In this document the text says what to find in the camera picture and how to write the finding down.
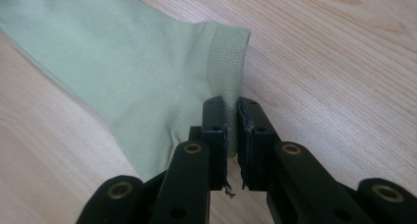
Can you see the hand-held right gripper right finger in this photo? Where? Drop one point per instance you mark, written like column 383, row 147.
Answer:
column 257, row 152

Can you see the light green garment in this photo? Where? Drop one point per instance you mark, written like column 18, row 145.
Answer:
column 124, row 70

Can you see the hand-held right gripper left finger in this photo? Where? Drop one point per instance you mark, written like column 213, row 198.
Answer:
column 216, row 152

